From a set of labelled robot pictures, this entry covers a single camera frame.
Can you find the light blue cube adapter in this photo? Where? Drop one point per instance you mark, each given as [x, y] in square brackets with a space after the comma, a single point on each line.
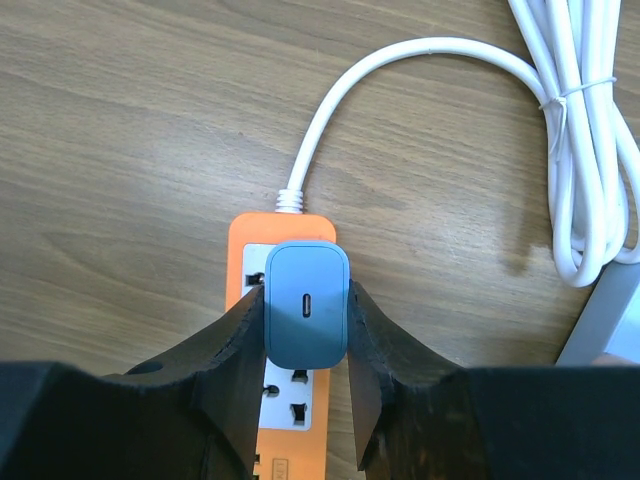
[306, 295]

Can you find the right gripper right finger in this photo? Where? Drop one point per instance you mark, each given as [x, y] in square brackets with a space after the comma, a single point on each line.
[417, 415]

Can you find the light blue power strip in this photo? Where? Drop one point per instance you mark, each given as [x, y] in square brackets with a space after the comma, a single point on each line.
[607, 329]

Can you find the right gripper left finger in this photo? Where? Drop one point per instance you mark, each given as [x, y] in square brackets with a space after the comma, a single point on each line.
[190, 412]

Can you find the orange power strip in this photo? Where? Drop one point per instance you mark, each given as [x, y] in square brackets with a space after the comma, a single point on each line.
[293, 421]

